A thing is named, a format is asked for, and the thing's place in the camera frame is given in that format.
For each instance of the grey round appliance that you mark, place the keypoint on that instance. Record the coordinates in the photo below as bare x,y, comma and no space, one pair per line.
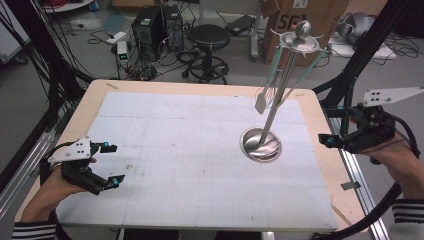
360,23

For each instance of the white power strip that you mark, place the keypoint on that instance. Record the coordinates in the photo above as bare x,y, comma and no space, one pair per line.
116,37

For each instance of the black flat device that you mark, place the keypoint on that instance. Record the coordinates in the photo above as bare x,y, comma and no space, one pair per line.
240,25

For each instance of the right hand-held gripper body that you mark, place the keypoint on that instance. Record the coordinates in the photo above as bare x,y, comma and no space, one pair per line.
373,130

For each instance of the white device with green light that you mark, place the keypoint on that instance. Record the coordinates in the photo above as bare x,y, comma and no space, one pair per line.
122,53

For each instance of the black metal stand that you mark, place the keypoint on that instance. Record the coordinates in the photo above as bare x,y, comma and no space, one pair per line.
376,36

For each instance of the grey metal post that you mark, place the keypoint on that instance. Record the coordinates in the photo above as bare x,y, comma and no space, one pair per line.
255,43

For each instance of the white grid mat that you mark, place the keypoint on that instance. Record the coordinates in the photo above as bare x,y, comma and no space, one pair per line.
200,133

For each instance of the large brown cardboard box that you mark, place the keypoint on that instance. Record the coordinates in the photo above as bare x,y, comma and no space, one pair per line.
320,13

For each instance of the black round stool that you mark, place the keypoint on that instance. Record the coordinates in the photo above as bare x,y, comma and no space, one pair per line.
208,36

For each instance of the black computer tower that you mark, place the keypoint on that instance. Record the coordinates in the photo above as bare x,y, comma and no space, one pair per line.
173,30
148,36

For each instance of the white flat sheet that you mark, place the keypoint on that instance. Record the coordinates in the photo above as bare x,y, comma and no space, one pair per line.
346,50

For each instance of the aluminium rail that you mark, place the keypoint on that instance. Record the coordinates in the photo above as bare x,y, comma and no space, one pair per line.
356,180
23,166

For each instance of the black metal frame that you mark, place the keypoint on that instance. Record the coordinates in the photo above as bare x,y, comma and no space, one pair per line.
50,66

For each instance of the person's right hand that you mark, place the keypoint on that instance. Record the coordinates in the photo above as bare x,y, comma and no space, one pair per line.
406,166

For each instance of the person's left hand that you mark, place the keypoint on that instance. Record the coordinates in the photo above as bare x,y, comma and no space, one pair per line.
58,190

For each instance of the black tape strip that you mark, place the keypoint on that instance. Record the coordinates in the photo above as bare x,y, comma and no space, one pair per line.
350,185

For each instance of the steel utensil stand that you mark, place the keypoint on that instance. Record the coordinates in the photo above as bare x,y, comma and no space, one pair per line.
260,146

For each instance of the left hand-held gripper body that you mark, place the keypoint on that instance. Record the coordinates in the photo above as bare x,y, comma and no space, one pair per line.
73,150

